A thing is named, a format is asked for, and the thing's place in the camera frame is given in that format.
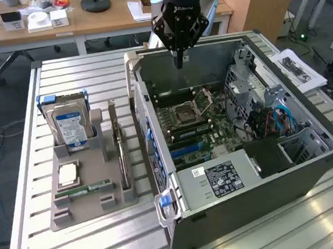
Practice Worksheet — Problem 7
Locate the black lamp base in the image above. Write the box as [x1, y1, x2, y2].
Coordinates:
[80, 0, 112, 15]

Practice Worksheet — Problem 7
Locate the hard disk in blue caddy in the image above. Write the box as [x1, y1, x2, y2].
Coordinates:
[34, 89, 95, 155]

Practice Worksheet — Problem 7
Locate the white floor cable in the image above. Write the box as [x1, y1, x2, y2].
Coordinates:
[0, 120, 26, 139]

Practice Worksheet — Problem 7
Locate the red wire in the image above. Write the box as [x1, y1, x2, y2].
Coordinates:
[265, 111, 273, 134]

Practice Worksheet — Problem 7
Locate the black chair base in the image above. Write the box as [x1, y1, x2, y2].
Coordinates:
[0, 45, 64, 86]

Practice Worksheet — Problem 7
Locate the metal socket cover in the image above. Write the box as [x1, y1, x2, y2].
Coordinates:
[191, 86, 216, 114]

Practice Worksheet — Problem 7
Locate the small white box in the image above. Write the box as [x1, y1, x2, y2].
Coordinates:
[49, 8, 70, 29]

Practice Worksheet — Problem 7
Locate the silver drive cage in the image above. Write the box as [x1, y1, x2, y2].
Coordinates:
[221, 44, 274, 120]

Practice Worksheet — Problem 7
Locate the wooden desk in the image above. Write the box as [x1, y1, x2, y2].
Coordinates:
[0, 0, 237, 63]

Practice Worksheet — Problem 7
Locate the CPU socket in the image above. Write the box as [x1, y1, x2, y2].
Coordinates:
[173, 101, 198, 124]

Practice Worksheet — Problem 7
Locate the graphics card with metal bracket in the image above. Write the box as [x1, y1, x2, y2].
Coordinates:
[106, 98, 134, 194]

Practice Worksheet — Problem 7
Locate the installed RAM stick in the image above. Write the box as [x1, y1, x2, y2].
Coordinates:
[171, 122, 212, 143]

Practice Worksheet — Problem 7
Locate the white papers pile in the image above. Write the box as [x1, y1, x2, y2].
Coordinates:
[127, 0, 154, 23]

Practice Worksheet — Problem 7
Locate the printed paper stack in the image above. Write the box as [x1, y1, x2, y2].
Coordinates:
[269, 45, 329, 96]

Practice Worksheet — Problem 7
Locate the white box with tape roll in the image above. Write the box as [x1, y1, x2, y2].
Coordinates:
[26, 10, 54, 34]

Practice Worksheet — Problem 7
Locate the silver CPU chip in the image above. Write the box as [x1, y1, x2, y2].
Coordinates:
[56, 163, 80, 187]

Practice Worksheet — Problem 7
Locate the grey power supply unit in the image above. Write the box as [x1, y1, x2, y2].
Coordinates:
[169, 147, 264, 215]

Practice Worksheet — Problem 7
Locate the grey plastic parts rack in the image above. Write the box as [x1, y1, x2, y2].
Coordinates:
[39, 105, 141, 232]

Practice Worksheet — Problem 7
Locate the green RAM stick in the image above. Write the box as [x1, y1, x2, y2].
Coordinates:
[53, 178, 112, 199]

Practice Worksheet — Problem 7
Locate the black power wire bundle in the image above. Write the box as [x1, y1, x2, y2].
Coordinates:
[244, 109, 269, 140]

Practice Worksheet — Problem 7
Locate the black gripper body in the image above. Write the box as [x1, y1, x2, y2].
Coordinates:
[160, 0, 207, 52]

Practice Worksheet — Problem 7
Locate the blue data wire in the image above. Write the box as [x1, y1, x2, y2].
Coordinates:
[271, 104, 299, 136]

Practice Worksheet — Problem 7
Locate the silver disk bay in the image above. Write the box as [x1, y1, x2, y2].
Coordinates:
[276, 125, 331, 165]

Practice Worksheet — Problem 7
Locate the black and white box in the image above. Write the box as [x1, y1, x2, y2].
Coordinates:
[0, 10, 26, 32]

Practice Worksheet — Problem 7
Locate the green motherboard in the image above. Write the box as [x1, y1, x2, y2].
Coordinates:
[151, 81, 246, 172]

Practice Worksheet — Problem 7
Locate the open dark PC case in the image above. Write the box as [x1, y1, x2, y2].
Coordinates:
[122, 27, 333, 249]

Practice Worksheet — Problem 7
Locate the wooden cabinet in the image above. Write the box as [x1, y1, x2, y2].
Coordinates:
[219, 0, 307, 47]

